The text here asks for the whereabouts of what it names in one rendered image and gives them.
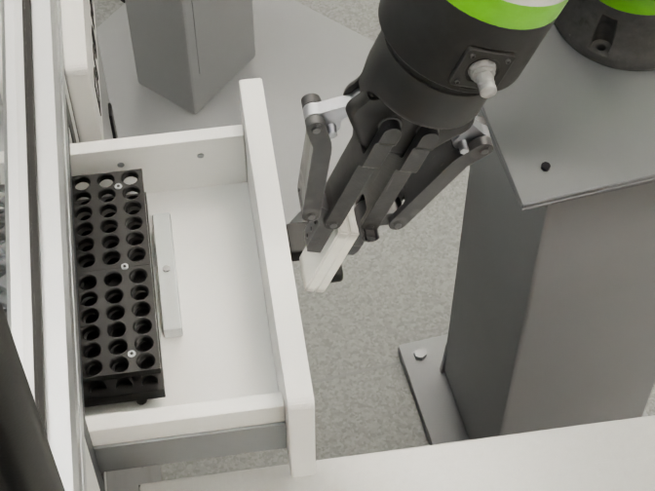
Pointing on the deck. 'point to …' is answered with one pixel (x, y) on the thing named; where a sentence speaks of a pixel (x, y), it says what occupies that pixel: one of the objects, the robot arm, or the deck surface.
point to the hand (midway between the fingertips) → (328, 245)
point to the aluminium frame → (55, 245)
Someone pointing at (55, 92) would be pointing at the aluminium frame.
